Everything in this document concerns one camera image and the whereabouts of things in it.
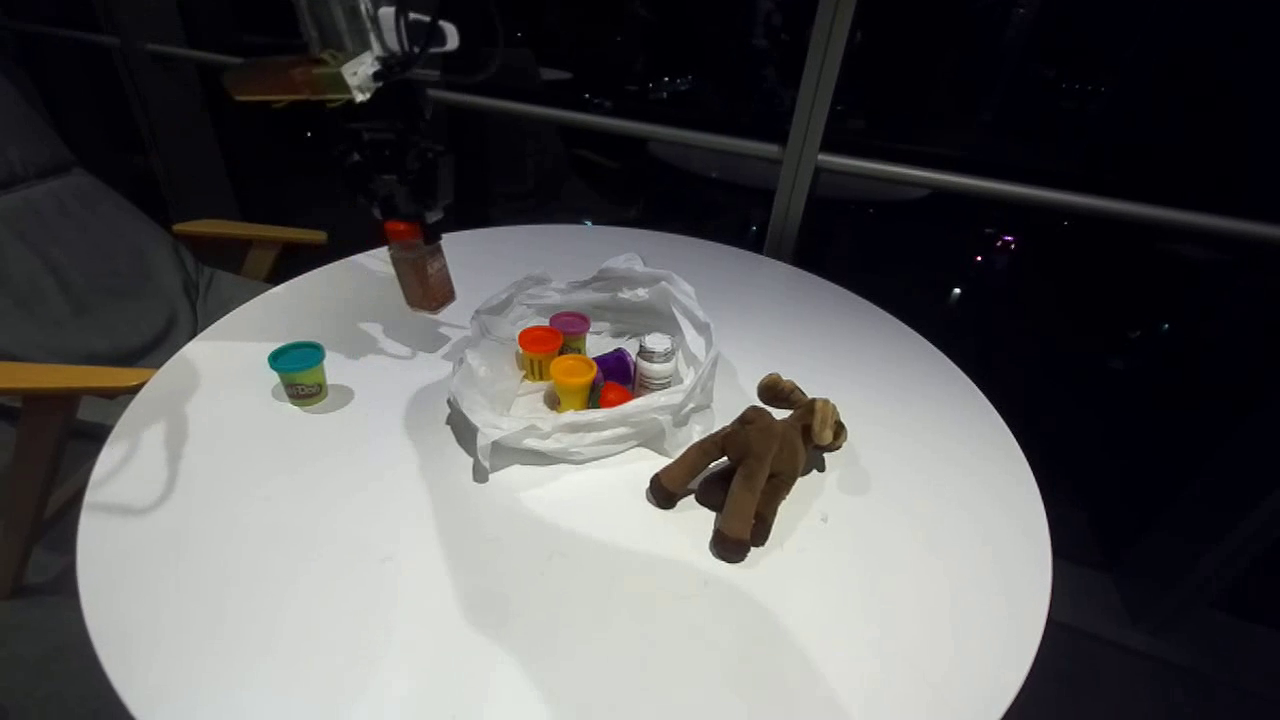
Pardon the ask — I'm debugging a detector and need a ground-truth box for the brown toy deer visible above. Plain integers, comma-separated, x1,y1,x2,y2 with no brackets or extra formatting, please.
645,369,850,563

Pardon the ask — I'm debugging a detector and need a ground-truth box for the yellow-green container magenta lid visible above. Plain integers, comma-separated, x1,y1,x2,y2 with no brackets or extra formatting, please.
544,307,595,355

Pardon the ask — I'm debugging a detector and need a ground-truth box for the green container teal lid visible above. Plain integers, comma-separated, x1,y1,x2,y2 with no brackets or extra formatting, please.
263,340,330,406

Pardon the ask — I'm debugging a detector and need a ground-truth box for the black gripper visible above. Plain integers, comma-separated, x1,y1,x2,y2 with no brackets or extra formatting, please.
354,92,461,233

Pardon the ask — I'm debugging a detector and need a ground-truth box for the yellow container light orange lid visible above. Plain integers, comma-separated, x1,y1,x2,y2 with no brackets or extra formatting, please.
544,351,599,415

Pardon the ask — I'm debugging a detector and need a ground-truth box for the white plastic bag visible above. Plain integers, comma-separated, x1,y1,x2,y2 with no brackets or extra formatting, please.
435,251,722,485

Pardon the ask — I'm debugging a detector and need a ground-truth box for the brown spice jar red lid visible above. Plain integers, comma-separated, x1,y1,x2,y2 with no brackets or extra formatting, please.
385,214,461,316

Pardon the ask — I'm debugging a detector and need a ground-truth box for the yellowish wrist camera box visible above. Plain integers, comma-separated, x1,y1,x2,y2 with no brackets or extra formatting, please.
215,51,388,107

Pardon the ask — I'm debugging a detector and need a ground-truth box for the metal window post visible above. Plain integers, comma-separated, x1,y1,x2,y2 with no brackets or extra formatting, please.
759,0,855,264

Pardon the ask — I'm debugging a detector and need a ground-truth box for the purple plastic container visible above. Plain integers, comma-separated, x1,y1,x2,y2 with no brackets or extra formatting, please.
591,345,640,393

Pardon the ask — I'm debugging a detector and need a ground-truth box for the wooden armchair grey cushion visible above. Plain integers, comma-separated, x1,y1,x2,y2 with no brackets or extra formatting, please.
0,70,330,597

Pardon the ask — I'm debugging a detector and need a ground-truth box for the yellow container red-orange lid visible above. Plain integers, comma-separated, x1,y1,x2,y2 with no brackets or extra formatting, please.
517,322,567,384

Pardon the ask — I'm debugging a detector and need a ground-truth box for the horizontal window rail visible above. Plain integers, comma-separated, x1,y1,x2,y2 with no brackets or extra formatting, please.
423,83,1280,243

